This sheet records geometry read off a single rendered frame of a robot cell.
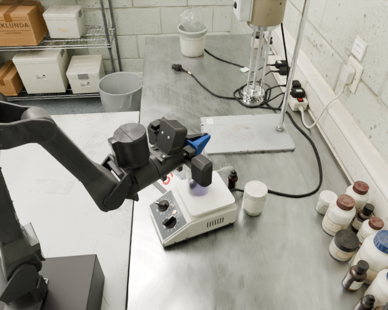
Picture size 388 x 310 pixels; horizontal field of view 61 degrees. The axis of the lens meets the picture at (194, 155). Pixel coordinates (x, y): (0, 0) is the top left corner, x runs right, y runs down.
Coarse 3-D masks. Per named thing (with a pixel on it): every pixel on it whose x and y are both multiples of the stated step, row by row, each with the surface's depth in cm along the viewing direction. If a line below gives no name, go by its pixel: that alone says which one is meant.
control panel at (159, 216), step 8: (168, 192) 87; (160, 200) 87; (168, 200) 86; (152, 208) 87; (168, 208) 84; (176, 208) 83; (160, 216) 84; (168, 216) 83; (176, 216) 82; (160, 224) 83; (176, 224) 80; (184, 224) 79; (160, 232) 81; (168, 232) 80
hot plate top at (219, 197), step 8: (216, 176) 88; (176, 184) 86; (184, 184) 86; (216, 184) 86; (224, 184) 86; (184, 192) 84; (216, 192) 84; (224, 192) 84; (184, 200) 82; (192, 200) 82; (200, 200) 82; (208, 200) 82; (216, 200) 82; (224, 200) 82; (232, 200) 82; (192, 208) 80; (200, 208) 80; (208, 208) 80; (216, 208) 80; (192, 216) 79
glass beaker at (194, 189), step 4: (188, 168) 81; (188, 172) 82; (188, 176) 78; (188, 180) 79; (192, 180) 78; (188, 184) 80; (192, 184) 79; (196, 184) 79; (188, 188) 81; (192, 188) 80; (196, 188) 80; (200, 188) 80; (204, 188) 80; (208, 188) 81; (188, 192) 82; (192, 192) 81; (196, 192) 81; (200, 192) 81; (204, 192) 81; (208, 192) 82; (192, 196) 82; (196, 196) 82; (200, 196) 82; (204, 196) 82
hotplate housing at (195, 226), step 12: (180, 204) 83; (204, 216) 80; (216, 216) 81; (228, 216) 83; (156, 228) 83; (180, 228) 79; (192, 228) 80; (204, 228) 82; (216, 228) 85; (168, 240) 80; (180, 240) 82
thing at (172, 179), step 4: (168, 176) 96; (172, 176) 96; (176, 176) 95; (160, 180) 97; (168, 180) 96; (172, 180) 95; (176, 180) 95; (164, 184) 96; (168, 184) 96; (172, 184) 95; (168, 188) 95
